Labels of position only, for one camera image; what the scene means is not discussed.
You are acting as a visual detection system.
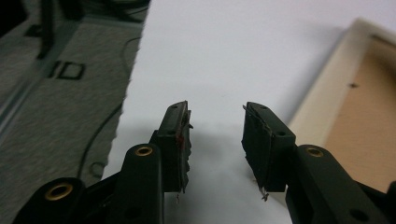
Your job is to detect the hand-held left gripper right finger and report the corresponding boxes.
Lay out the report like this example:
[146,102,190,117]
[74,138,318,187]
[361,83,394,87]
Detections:
[241,101,297,202]

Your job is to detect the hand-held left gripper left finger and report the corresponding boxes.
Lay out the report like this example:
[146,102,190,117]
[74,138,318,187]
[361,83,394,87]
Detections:
[148,100,194,194]

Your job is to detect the wooden picture frame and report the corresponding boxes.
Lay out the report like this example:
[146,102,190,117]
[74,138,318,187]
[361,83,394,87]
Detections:
[288,18,396,194]

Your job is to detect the white table sheet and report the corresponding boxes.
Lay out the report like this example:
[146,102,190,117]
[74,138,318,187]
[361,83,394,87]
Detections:
[102,0,396,224]

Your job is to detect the black metal stand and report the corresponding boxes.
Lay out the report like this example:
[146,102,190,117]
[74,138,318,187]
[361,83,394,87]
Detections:
[36,0,56,61]

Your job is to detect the thin black floor cable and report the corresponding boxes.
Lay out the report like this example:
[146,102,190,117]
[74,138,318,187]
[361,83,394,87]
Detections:
[77,36,143,180]

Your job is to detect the metal floor rail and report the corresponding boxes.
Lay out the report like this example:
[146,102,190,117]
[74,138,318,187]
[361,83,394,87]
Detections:
[0,18,85,132]

